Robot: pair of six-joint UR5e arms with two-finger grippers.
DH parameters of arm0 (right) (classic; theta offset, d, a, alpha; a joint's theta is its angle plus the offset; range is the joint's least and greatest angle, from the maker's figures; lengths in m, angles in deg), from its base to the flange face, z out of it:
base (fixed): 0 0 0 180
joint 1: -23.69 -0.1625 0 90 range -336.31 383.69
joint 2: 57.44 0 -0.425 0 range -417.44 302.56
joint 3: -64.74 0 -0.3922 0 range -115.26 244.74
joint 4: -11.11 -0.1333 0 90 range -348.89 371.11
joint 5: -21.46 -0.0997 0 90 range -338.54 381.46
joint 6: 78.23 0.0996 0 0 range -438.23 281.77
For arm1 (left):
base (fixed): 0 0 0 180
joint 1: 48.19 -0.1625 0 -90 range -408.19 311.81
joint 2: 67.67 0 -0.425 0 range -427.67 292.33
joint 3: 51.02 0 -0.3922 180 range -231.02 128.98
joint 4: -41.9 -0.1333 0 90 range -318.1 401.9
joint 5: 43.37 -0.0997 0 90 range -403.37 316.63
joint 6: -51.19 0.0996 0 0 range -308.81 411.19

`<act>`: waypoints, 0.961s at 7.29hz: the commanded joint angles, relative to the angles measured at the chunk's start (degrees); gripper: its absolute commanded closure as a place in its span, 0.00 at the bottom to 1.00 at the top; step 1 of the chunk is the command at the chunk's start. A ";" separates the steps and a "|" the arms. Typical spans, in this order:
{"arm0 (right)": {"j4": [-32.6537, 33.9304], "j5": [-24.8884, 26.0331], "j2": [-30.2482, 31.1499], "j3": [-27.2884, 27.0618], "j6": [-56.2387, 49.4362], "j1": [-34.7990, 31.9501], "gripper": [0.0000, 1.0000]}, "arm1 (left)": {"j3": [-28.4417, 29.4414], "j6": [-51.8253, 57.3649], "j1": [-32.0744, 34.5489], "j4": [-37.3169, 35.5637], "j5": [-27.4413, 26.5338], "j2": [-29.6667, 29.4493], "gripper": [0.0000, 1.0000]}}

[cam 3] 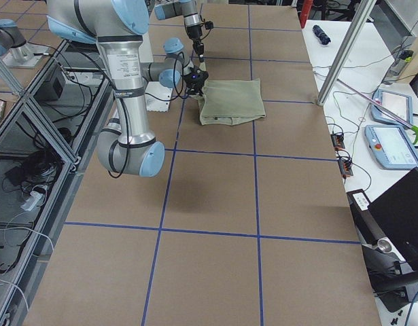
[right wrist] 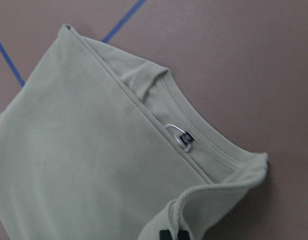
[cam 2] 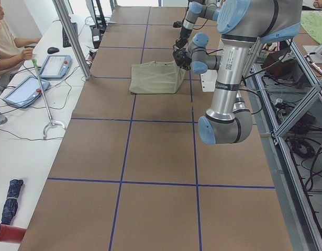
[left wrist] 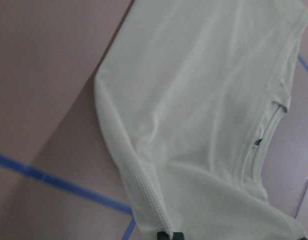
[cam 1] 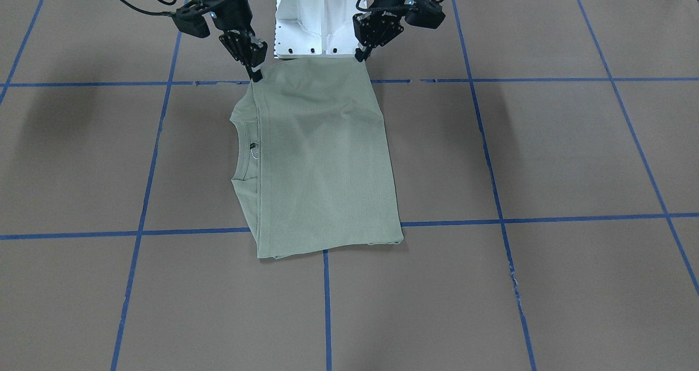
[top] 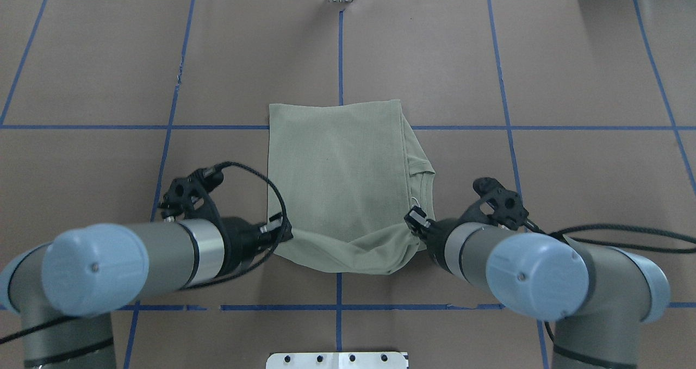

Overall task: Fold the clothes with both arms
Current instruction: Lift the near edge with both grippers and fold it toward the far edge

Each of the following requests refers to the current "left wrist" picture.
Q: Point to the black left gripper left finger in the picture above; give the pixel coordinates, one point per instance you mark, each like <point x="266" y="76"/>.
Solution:
<point x="161" y="235"/>

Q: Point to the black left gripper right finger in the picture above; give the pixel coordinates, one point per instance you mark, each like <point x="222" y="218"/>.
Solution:
<point x="178" y="236"/>

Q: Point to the sage green long-sleeve shirt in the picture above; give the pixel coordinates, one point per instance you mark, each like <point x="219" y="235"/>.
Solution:
<point x="188" y="98"/>

